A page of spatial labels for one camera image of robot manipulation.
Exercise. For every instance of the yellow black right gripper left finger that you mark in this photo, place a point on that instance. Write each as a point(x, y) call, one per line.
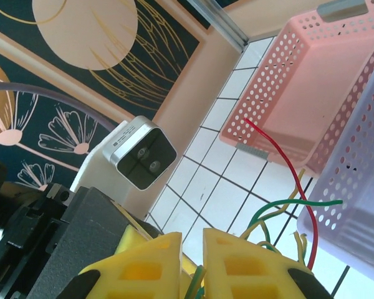
point(137, 274)

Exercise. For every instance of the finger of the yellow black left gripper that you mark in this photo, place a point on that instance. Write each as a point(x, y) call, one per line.
point(84, 230)

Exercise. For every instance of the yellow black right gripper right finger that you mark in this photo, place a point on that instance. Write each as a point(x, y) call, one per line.
point(252, 274)

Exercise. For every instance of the purple perforated plastic basket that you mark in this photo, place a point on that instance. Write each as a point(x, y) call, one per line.
point(361, 174)

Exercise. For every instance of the pink perforated plastic basket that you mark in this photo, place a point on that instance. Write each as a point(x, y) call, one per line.
point(299, 78)

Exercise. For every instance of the white-mounted left wrist camera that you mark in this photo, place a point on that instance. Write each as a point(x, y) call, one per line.
point(140, 152)

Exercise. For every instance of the aluminium frame post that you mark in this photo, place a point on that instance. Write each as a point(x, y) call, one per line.
point(224, 21)

